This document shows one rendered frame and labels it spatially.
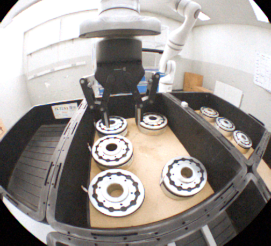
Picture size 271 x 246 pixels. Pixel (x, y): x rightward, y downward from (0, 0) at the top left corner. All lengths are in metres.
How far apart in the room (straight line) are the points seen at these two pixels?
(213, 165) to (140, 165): 0.17
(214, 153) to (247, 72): 3.22
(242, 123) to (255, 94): 2.83
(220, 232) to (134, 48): 0.37
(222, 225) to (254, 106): 3.20
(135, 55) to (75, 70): 2.95
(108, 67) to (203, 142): 0.25
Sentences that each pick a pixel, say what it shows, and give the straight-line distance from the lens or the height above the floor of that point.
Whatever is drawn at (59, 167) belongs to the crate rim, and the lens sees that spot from 0.18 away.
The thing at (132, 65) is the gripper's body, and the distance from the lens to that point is 0.17.
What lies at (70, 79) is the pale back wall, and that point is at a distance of 3.15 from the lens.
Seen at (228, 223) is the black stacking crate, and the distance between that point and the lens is 0.30.
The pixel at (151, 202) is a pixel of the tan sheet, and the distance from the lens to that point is 0.23.
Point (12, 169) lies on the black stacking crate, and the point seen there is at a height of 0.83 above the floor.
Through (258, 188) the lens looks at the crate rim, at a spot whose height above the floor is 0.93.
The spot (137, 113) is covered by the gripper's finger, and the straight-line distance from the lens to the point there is 0.20.
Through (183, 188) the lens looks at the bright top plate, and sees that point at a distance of 0.22.
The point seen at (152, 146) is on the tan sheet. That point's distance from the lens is 0.31.
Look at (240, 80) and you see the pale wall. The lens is 3.43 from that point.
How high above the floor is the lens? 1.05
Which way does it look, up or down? 27 degrees down
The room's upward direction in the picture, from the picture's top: straight up
